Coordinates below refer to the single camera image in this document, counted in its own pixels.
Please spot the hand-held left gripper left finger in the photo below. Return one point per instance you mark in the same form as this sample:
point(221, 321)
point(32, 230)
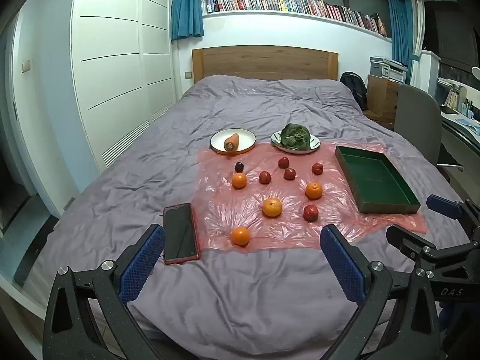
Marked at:
point(144, 266)

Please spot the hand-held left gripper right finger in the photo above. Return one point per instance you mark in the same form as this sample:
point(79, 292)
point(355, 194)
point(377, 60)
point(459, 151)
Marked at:
point(343, 266)

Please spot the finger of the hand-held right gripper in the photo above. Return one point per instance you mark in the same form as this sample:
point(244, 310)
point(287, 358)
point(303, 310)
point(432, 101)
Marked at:
point(444, 206)
point(408, 238)

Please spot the small red apple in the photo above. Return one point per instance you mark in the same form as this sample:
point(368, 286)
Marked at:
point(265, 177)
point(310, 212)
point(283, 162)
point(317, 168)
point(289, 174)

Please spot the green rectangular tray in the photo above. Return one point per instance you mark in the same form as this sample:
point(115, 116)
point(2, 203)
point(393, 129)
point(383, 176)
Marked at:
point(375, 180)

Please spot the orange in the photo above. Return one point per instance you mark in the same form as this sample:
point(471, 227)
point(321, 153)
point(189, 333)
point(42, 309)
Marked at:
point(239, 180)
point(313, 190)
point(272, 207)
point(240, 236)

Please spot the red-cased smartphone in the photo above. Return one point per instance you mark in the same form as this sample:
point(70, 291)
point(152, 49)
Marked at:
point(180, 232)

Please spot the white desk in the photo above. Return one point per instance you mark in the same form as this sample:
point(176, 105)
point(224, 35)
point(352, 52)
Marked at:
point(461, 127)

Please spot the pink plastic sheet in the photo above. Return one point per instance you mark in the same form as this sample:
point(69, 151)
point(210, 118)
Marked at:
point(288, 198)

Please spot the grey office chair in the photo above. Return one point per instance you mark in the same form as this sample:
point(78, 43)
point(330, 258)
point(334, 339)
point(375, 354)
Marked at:
point(416, 120)

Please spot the wooden cabinet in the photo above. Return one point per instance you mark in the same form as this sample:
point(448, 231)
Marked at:
point(380, 97)

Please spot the white plate with black stripes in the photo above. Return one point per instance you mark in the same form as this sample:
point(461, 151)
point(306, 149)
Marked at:
point(314, 143)

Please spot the white desk lamp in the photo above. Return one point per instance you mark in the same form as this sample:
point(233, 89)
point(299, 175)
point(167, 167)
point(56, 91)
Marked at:
point(476, 73)

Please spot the dark purple plum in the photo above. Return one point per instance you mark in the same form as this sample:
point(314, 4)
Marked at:
point(239, 166)

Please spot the green leafy vegetable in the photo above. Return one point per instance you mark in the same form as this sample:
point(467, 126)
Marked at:
point(296, 136)

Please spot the black backpack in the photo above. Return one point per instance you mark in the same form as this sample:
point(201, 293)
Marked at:
point(354, 88)

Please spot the grey printer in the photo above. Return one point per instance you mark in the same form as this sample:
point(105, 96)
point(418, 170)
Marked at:
point(388, 68)

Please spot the carrot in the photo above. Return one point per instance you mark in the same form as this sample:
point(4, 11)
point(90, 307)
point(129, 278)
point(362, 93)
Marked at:
point(231, 142)

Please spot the white plate with orange rim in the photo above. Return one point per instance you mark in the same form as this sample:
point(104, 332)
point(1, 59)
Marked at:
point(245, 138)

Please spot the blue curtain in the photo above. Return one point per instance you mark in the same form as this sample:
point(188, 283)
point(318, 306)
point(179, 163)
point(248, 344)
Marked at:
point(399, 30)
point(186, 7)

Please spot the white wardrobe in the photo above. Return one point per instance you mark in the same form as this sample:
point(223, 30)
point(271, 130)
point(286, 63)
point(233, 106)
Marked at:
point(112, 82)

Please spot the wooden headboard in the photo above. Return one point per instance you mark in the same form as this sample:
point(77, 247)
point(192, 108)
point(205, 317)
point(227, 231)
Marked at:
point(262, 62)

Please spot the row of books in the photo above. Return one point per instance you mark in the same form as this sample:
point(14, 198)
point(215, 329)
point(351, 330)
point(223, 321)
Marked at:
point(285, 3)

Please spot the wall switch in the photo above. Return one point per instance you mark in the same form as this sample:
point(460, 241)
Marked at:
point(25, 66)

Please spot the white wall shelf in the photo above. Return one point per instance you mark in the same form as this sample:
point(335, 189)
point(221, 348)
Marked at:
point(262, 13)

